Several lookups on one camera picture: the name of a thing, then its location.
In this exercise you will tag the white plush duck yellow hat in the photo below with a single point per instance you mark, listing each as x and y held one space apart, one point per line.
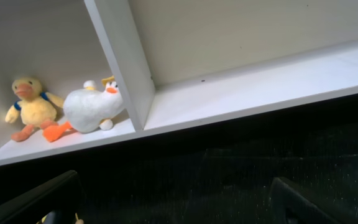
89 109

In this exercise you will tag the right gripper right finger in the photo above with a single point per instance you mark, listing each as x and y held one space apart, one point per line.
294 205

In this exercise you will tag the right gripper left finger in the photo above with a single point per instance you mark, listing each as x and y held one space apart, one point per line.
42 199

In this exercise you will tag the yellow rattle drum toy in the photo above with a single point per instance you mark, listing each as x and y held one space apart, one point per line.
79 221

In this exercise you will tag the white shelf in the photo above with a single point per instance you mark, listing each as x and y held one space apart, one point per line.
228 102

